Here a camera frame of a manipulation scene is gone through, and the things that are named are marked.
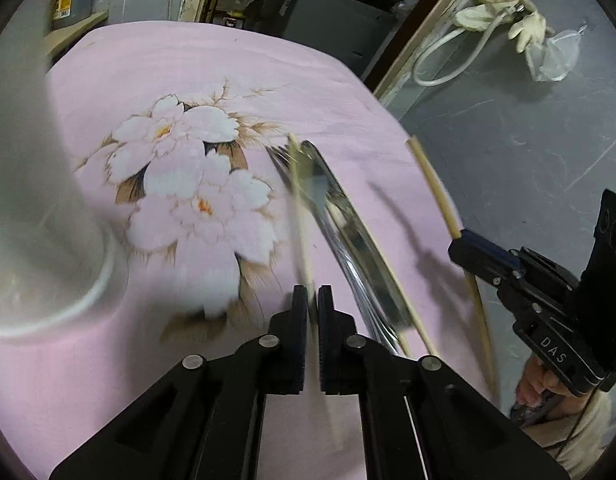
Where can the cream rubber gloves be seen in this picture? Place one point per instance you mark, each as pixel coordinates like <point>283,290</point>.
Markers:
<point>487,12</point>

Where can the black cabinet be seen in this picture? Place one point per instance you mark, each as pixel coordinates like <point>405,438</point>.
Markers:
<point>328,20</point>

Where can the white plastic utensil basket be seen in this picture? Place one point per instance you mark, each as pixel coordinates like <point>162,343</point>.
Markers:
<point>33,185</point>

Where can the person's right forearm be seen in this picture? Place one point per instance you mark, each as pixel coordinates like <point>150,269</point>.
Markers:
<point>577,435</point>

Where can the beige kitchen counter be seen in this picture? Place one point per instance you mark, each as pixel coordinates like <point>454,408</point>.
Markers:
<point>73,35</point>

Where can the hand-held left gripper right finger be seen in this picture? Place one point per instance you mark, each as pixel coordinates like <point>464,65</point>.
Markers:
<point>330,340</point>

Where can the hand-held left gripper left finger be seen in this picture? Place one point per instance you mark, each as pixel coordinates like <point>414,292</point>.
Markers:
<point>293,340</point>

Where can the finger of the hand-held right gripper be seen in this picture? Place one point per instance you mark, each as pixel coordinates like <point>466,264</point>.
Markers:
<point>480,262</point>
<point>502,252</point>

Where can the pink floral tablecloth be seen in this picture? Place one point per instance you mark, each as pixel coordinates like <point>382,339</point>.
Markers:
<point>138,60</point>

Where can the person's right hand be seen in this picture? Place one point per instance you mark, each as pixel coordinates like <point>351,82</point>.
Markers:
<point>535,385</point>

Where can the silver metal spoon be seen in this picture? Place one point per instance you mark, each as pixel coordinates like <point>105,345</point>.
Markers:
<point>358,240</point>

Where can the silver metal fork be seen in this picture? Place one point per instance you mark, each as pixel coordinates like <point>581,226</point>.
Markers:
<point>360,300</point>

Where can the white mesh bag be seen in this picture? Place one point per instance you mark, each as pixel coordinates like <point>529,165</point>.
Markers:
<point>555,57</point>

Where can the worn wooden door frame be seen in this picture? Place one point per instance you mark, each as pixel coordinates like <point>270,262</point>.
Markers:
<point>427,40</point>

